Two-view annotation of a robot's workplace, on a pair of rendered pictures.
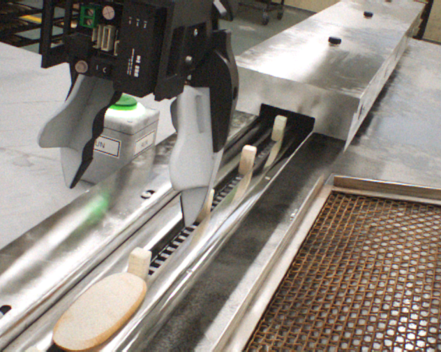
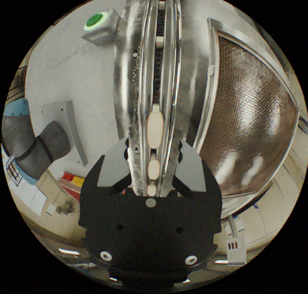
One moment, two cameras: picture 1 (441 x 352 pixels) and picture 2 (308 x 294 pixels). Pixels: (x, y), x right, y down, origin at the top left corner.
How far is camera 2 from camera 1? 0.49 m
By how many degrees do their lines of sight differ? 97
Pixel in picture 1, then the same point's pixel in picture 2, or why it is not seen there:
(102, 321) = (158, 140)
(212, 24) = (205, 239)
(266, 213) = not seen: hidden behind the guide
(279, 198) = not seen: hidden behind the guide
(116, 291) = (156, 127)
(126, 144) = (110, 30)
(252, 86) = not seen: outside the picture
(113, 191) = (121, 61)
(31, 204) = (98, 70)
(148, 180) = (130, 42)
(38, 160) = (86, 46)
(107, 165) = (108, 37)
